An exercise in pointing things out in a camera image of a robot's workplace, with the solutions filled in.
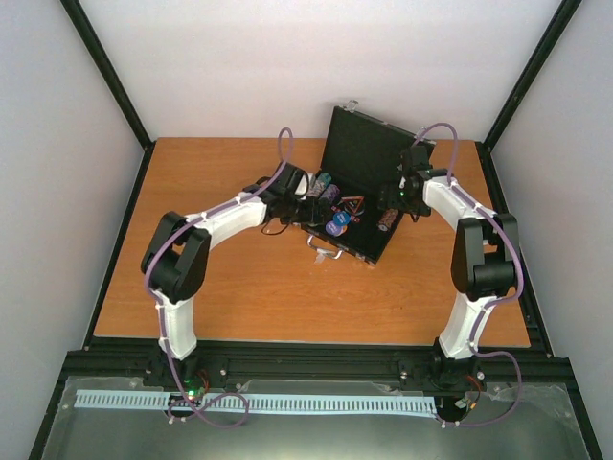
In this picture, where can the blue chip stack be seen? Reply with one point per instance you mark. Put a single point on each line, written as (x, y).
(323, 179)

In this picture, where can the black poker set case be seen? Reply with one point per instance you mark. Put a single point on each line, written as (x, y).
(360, 154)

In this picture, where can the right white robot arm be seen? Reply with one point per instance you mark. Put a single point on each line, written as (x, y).
(485, 267)

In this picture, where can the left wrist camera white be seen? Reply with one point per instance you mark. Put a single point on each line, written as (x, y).
(304, 184)

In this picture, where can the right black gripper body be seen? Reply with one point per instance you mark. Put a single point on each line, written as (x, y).
(409, 204)

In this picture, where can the triangular all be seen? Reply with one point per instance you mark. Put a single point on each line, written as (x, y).
(354, 205)

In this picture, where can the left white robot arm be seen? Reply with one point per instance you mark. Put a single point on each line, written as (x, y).
(175, 262)

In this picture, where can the light blue slotted cable duct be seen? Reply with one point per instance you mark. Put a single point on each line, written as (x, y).
(261, 404)

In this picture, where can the blue small blind button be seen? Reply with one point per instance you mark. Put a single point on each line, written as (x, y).
(341, 218)

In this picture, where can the orange big blind button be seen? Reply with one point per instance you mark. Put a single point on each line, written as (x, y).
(334, 229)

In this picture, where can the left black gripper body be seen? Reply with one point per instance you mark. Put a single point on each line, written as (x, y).
(308, 218)

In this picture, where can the black aluminium frame rail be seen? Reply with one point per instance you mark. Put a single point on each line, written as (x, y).
(224, 364)

